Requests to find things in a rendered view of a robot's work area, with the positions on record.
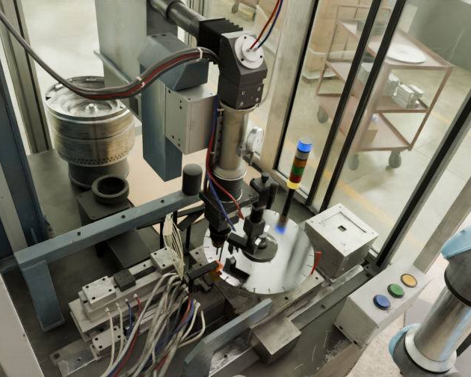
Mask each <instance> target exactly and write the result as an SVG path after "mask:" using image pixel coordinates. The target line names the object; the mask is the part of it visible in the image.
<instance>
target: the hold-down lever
mask: <svg viewBox="0 0 471 377"><path fill-rule="evenodd" d="M278 187H279V184H278V183H277V182H275V181H273V182H271V183H270V186H269V190H268V193H269V197H268V202H267V206H266V209H271V206H272V203H273V199H274V196H275V195H276V194H277V190H278Z"/></svg>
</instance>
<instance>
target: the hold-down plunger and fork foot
mask: <svg viewBox="0 0 471 377"><path fill-rule="evenodd" d="M255 239H256V237H254V238H252V239H249V238H248V237H247V239H245V238H243V237H241V236H239V235H237V234H235V233H233V232H231V233H230V235H228V239H227V242H228V243H229V244H228V249H227V250H228V251H229V253H230V255H233V248H234V247H235V248H236V252H237V253H238V251H239V249H242V250H243V251H246V252H248V253H249V254H252V255H254V254H255V252H256V250H257V248H258V245H257V244H255V243H254V242H255Z"/></svg>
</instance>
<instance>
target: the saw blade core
mask: <svg viewBox="0 0 471 377"><path fill-rule="evenodd" d="M251 208H252V207H251ZM251 208H250V207H247V208H241V213H242V215H243V216H244V218H245V216H246V215H250V212H251V211H250V209H251ZM275 213H276V215H274V214H275ZM263 218H264V219H265V220H266V223H265V227H266V226H267V225H269V228H268V230H267V232H266V233H269V234H271V235H272V236H273V237H274V238H275V239H276V240H277V244H278V250H277V254H276V255H275V257H273V258H272V259H270V260H266V261H258V260H253V259H251V258H249V257H248V256H247V255H245V253H244V252H243V250H242V249H239V251H238V253H237V252H236V253H235V254H233V255H230V253H229V251H228V250H227V249H228V244H229V243H228V242H227V241H225V244H224V248H223V251H222V255H221V264H222V265H223V266H224V267H223V268H222V269H220V270H219V271H216V270H215V273H216V274H217V275H218V276H219V277H220V278H222V279H223V280H224V281H226V282H227V283H229V284H230V285H232V286H234V287H236V288H238V287H239V284H241V286H240V287H239V289H241V290H244V291H246V292H251V293H253V291H254V289H253V288H255V293H256V294H264V295H269V290H270V293H271V294H277V293H282V292H284V290H285V292H286V291H289V290H291V289H294V288H295V287H296V286H297V285H300V284H301V283H303V282H304V281H305V280H306V277H308V275H309V274H310V272H311V270H312V267H313V263H314V252H313V247H312V244H311V242H310V240H309V238H308V236H307V235H306V234H305V232H304V231H303V230H302V229H301V228H300V227H299V226H298V225H297V224H296V223H295V222H294V221H292V220H291V219H289V218H288V219H287V217H286V216H284V215H281V214H280V213H278V212H274V211H271V210H268V209H264V212H263ZM286 219H287V220H286ZM233 226H234V228H235V229H236V232H234V231H233V230H231V232H233V233H235V234H237V235H239V236H241V237H243V236H244V234H246V233H245V232H244V231H243V226H244V221H243V220H242V219H241V218H240V219H239V223H237V224H234V225H233ZM209 234H210V231H209V228H208V229H207V231H206V235H205V237H204V243H203V247H204V252H210V254H205V255H206V259H208V260H207V261H208V263H210V262H212V261H214V260H219V256H220V252H221V248H219V249H218V255H216V250H217V248H215V247H213V245H212V240H211V239H210V238H209V237H210V236H209ZM208 247H209V248H208ZM309 255H310V256H309ZM312 256H313V257H312ZM210 258H212V259H210ZM227 277H228V278H227ZM293 282H295V283H296V284H297V285H296V284H295V283H293ZM282 287H283V288H282ZM283 289H284V290H283Z"/></svg>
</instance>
